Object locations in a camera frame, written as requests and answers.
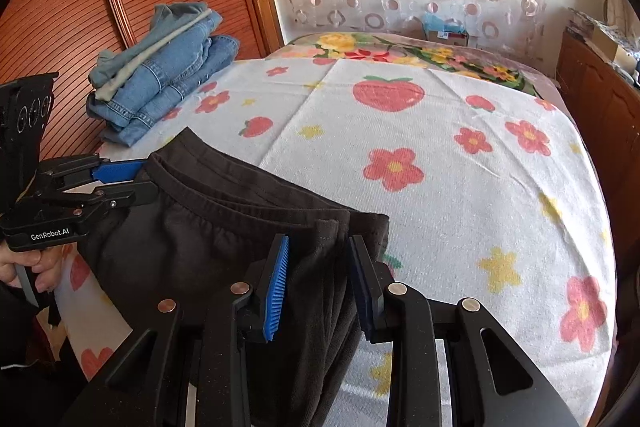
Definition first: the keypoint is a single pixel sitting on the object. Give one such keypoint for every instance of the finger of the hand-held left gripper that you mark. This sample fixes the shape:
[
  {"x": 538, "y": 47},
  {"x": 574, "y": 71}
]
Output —
[
  {"x": 120, "y": 198},
  {"x": 120, "y": 170}
]

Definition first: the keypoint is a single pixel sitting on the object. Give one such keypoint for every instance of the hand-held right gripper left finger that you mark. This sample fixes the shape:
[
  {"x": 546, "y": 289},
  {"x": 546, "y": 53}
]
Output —
[{"x": 275, "y": 287}]

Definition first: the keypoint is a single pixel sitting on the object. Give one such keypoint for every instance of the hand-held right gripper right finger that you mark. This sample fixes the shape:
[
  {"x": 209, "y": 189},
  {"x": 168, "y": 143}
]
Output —
[{"x": 361, "y": 287}]

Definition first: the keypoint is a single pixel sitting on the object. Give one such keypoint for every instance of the black pants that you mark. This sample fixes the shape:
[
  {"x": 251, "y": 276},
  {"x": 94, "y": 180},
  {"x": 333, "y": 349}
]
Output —
[{"x": 200, "y": 247}]

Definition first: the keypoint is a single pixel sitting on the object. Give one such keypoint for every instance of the person's left hand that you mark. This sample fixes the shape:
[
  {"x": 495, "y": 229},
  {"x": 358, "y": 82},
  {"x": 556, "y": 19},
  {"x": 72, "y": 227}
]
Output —
[{"x": 45, "y": 267}]

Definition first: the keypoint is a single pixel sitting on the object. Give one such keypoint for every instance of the blue denim folded jeans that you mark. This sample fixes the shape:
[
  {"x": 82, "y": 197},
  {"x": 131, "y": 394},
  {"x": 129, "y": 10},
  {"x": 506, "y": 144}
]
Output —
[{"x": 170, "y": 92}]

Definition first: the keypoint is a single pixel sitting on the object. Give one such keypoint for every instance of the strawberry printed white blanket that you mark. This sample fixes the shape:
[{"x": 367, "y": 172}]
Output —
[{"x": 450, "y": 187}]

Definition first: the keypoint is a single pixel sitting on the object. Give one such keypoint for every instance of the light blue folded jeans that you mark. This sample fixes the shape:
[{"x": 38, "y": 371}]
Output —
[{"x": 165, "y": 42}]

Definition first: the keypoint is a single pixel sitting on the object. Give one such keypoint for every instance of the person's dark clothing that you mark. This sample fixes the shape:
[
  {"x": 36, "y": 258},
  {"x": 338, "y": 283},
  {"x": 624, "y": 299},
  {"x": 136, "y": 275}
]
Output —
[{"x": 30, "y": 387}]

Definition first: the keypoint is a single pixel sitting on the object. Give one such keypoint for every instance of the floral printed blanket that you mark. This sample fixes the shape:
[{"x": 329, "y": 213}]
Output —
[{"x": 380, "y": 49}]

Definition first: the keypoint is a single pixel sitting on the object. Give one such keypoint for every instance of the cardboard box with blue cloth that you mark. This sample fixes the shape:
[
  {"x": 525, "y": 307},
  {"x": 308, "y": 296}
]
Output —
[{"x": 445, "y": 32}]

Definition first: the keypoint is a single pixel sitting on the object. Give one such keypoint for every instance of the wooden cabinet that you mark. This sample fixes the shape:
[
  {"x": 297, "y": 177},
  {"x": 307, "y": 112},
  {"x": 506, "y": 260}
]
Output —
[{"x": 600, "y": 117}]

